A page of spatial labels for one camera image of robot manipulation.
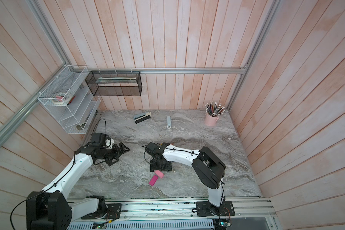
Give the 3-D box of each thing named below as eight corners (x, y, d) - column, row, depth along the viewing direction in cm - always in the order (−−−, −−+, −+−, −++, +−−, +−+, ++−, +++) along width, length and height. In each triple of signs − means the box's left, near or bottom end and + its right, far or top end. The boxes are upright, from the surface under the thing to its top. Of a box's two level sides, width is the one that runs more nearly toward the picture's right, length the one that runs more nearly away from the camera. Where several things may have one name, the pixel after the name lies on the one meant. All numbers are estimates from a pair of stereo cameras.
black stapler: (135, 124, 114) (134, 120, 110) (133, 119, 117) (132, 115, 114) (152, 119, 117) (152, 115, 114) (150, 114, 121) (150, 110, 117)
